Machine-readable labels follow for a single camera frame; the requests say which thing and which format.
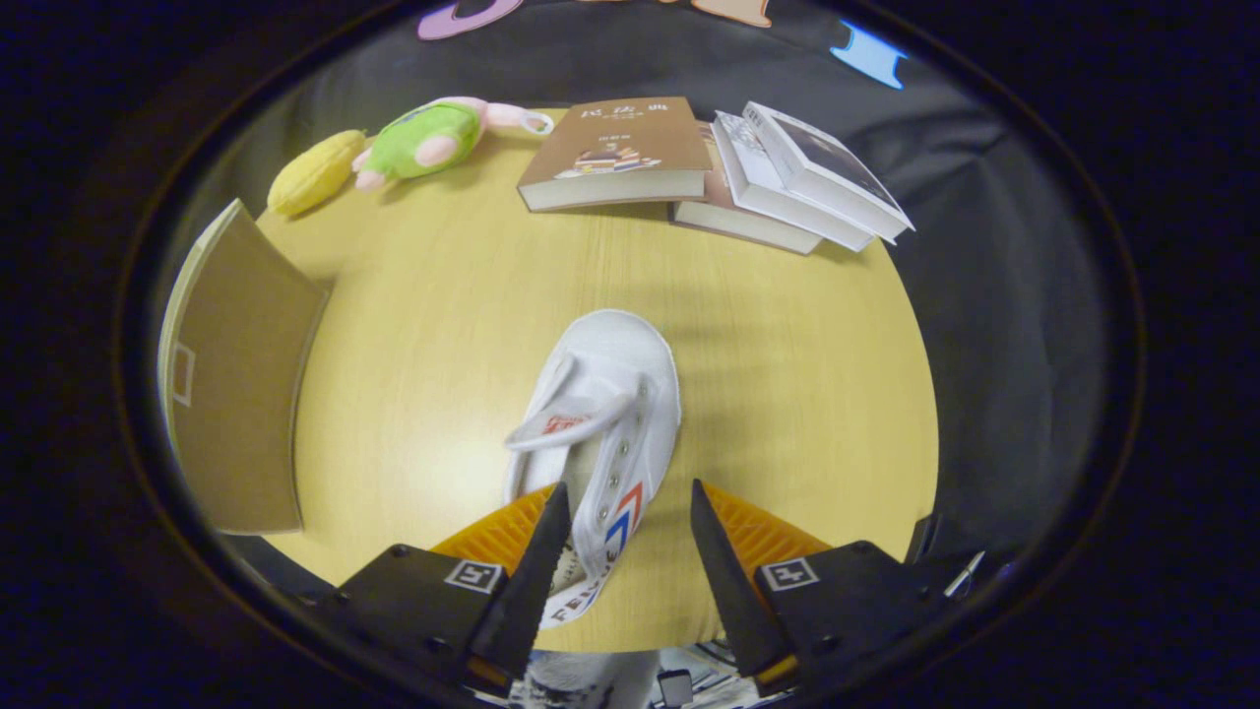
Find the green and pink plush toy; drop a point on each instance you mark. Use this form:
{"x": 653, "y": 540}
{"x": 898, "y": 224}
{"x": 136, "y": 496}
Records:
{"x": 423, "y": 138}

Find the yellow plush toy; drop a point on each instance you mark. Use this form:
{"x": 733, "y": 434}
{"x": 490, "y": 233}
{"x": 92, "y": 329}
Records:
{"x": 310, "y": 175}

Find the beige fabric storage box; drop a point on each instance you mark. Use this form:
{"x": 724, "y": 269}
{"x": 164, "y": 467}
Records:
{"x": 246, "y": 394}

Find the thick white book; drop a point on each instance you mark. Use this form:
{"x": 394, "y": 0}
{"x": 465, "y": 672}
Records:
{"x": 758, "y": 177}

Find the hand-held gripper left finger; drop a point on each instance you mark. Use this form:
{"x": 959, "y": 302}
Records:
{"x": 527, "y": 591}

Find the brown cover book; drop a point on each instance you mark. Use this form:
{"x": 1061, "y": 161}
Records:
{"x": 620, "y": 133}

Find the white canvas shoe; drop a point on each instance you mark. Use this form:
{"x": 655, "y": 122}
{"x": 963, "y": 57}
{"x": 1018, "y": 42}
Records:
{"x": 610, "y": 374}

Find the white book with portrait cover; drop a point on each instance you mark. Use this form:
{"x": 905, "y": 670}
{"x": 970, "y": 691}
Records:
{"x": 817, "y": 162}

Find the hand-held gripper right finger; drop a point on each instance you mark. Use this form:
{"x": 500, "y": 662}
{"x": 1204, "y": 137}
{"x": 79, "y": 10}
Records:
{"x": 733, "y": 591}

